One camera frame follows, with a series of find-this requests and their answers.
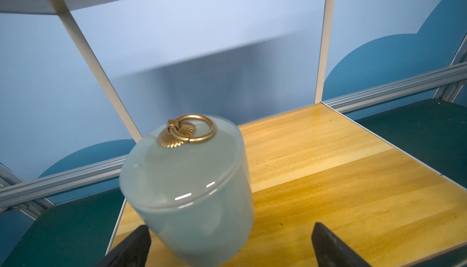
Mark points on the grey-blue tea canister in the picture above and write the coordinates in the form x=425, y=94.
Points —
x=196, y=198

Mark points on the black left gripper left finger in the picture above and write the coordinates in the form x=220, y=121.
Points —
x=131, y=252

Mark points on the white frame wooden shelf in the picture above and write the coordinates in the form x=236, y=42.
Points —
x=240, y=59

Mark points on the horizontal aluminium rail back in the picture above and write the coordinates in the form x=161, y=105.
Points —
x=109, y=169

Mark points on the vertical aluminium post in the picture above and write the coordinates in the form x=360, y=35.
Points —
x=456, y=77
x=12, y=199

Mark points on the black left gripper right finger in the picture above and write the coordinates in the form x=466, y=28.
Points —
x=331, y=251

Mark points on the left vertical aluminium post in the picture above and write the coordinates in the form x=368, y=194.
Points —
x=12, y=199

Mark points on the right vertical aluminium post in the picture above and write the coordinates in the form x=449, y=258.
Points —
x=456, y=77

